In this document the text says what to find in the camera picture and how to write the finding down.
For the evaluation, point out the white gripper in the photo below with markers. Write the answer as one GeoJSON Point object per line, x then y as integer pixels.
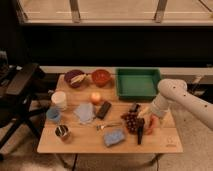
{"type": "Point", "coordinates": [159, 106]}

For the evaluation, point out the black brush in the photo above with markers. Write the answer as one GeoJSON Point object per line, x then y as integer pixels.
{"type": "Point", "coordinates": [140, 128]}

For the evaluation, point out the white paper cup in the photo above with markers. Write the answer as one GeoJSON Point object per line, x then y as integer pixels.
{"type": "Point", "coordinates": [59, 99]}

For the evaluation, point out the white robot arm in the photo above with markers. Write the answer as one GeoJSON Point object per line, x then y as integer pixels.
{"type": "Point", "coordinates": [175, 90]}

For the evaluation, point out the dark grape bunch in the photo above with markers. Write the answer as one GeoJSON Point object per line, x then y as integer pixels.
{"type": "Point", "coordinates": [130, 120]}

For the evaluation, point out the red chili pepper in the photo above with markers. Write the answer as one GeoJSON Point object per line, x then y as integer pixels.
{"type": "Point", "coordinates": [152, 125]}

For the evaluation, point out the green plastic tray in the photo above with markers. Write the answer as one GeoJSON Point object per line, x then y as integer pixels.
{"type": "Point", "coordinates": [137, 83]}

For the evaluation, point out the black rectangular block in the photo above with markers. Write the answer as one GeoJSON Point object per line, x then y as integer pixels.
{"type": "Point", "coordinates": [103, 110]}

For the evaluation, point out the blue sponge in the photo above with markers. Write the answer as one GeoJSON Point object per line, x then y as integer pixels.
{"type": "Point", "coordinates": [114, 137]}

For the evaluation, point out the silver fork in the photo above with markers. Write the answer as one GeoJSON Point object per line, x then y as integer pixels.
{"type": "Point", "coordinates": [101, 127]}

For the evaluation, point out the orange apple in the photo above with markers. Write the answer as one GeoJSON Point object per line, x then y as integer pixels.
{"type": "Point", "coordinates": [95, 98]}

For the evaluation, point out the red bowl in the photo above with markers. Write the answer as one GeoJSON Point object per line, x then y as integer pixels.
{"type": "Point", "coordinates": [101, 77]}

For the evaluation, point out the wooden folding table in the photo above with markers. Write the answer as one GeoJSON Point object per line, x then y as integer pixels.
{"type": "Point", "coordinates": [86, 139]}

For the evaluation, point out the light blue cloth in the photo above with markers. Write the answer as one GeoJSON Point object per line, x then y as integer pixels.
{"type": "Point", "coordinates": [85, 112]}

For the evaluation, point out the banana in purple bowl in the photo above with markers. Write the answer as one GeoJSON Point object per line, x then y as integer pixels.
{"type": "Point", "coordinates": [78, 78]}

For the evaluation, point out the metal can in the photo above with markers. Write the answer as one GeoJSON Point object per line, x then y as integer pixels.
{"type": "Point", "coordinates": [62, 132]}

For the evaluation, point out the black office chair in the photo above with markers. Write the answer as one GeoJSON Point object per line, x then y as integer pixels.
{"type": "Point", "coordinates": [18, 88]}

